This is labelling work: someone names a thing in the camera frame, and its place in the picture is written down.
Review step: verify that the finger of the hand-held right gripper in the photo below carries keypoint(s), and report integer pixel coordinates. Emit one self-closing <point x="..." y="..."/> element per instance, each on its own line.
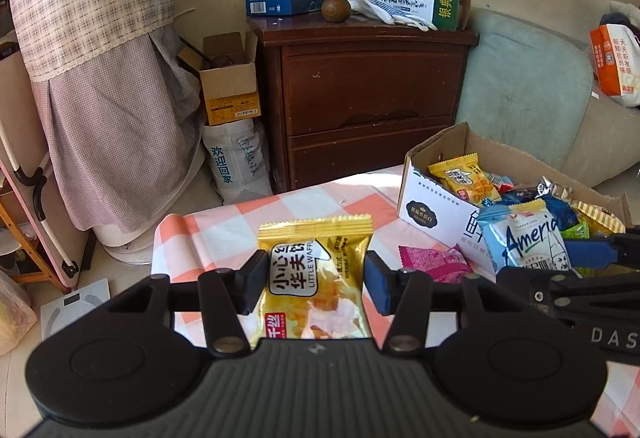
<point x="590" y="254"/>
<point x="575" y="295"/>

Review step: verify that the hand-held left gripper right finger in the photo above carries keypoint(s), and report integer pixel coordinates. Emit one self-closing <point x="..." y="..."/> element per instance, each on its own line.
<point x="380" y="283"/>

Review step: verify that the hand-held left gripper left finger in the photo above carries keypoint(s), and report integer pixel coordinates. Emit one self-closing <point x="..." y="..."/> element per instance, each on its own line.
<point x="252" y="283"/>

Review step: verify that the yellow waffle snack packet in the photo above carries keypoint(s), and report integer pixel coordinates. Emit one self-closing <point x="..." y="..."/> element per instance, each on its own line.
<point x="460" y="180"/>
<point x="315" y="278"/>

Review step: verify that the light blue snack packet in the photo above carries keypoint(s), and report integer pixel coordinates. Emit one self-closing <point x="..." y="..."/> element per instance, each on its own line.
<point x="525" y="238"/>

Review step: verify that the white printed cardboard box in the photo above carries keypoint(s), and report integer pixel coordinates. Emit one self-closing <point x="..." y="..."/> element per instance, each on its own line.
<point x="430" y="213"/>

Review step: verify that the green snack packet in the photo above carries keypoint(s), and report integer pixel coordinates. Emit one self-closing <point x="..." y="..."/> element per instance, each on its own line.
<point x="575" y="230"/>

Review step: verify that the blue foil snack packet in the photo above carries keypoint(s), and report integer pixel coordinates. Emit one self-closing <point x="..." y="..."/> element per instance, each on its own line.
<point x="560" y="213"/>

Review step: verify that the pink snack packet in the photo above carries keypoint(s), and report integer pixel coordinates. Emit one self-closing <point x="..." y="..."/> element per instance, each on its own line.
<point x="435" y="263"/>

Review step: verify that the silver foil snack packet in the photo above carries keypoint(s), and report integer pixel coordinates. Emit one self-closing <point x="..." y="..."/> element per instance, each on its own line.
<point x="552" y="190"/>

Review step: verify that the beige sofa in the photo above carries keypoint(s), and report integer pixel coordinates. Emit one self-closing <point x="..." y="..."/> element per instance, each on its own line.
<point x="600" y="142"/>

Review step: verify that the small red wrapped snack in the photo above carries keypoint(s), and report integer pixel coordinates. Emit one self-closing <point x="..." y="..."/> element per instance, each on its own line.
<point x="495" y="180"/>

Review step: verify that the white bag with blue print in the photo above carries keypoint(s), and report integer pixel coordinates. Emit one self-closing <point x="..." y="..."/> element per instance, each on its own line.
<point x="235" y="157"/>

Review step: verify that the white appliance base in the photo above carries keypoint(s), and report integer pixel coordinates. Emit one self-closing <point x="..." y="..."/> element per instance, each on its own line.
<point x="125" y="245"/>

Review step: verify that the white bathroom scale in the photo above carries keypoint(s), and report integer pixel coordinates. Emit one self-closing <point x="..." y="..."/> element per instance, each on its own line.
<point x="70" y="308"/>

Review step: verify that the light blue sofa cushion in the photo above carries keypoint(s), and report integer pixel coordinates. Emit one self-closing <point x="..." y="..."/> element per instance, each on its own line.
<point x="520" y="77"/>

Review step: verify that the orange and white paper bag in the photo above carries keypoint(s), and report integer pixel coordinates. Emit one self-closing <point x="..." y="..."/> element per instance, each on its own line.
<point x="615" y="62"/>

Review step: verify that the dark wooden nightstand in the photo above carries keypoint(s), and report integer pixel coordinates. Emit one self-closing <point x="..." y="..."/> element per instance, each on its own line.
<point x="365" y="82"/>

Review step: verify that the small yellow label cardboard box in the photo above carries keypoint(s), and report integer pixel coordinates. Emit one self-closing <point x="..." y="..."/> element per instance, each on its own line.
<point x="230" y="82"/>

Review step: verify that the pink folding board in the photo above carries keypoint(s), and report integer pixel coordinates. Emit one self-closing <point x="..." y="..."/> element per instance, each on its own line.
<point x="47" y="245"/>

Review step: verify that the dark cloth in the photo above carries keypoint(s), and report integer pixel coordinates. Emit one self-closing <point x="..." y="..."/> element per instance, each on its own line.
<point x="620" y="19"/>

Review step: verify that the yellowish plastic bag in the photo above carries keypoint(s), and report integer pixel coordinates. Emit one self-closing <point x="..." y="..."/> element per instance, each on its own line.
<point x="17" y="318"/>

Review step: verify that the checked fabric covered appliance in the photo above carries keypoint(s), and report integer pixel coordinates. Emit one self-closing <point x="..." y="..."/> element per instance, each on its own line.
<point x="100" y="67"/>

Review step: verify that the white work gloves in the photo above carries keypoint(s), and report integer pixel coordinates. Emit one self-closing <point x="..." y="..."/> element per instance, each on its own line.
<point x="385" y="7"/>

